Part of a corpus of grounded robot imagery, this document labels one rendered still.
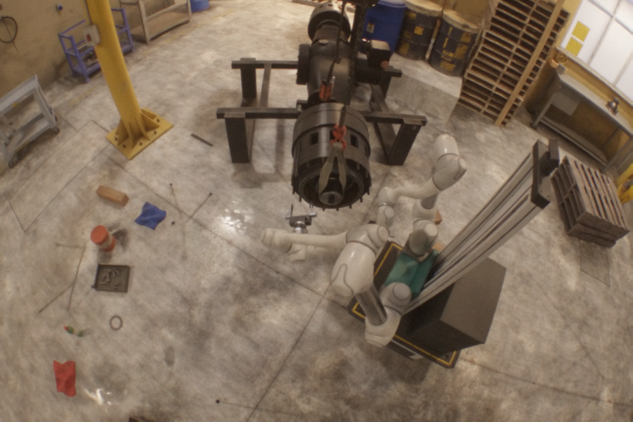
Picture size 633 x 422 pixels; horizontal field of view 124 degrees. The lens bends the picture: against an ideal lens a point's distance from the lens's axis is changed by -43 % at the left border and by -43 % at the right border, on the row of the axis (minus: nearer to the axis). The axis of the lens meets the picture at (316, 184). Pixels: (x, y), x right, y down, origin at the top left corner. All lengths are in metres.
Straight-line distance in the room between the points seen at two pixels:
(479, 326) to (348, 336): 1.04
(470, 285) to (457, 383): 1.10
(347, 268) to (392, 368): 1.49
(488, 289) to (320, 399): 1.40
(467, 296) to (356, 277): 0.92
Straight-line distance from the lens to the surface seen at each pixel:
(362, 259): 1.12
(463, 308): 1.80
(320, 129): 1.85
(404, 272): 2.02
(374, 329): 1.58
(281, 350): 2.32
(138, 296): 2.69
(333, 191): 1.75
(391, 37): 4.27
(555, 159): 1.07
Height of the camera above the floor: 2.31
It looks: 52 degrees down
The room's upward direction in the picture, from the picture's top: 9 degrees clockwise
